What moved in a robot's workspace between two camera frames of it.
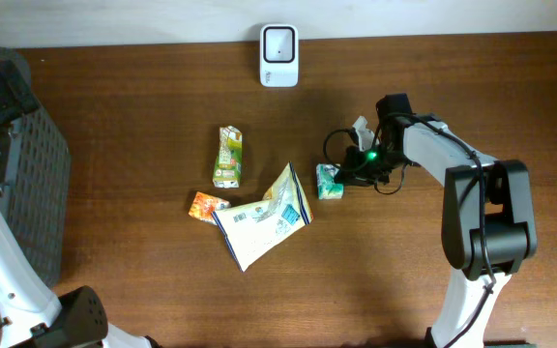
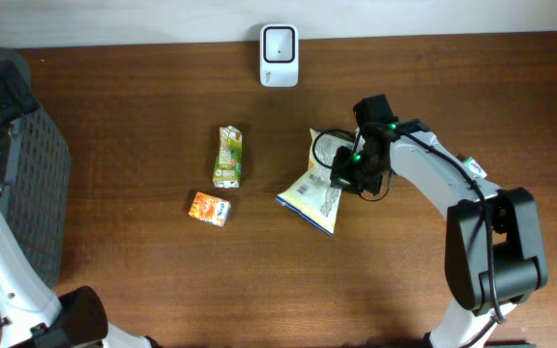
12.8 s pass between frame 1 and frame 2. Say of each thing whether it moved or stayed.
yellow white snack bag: moved
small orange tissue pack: stayed
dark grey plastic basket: stayed
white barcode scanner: stayed
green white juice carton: stayed
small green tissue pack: moved
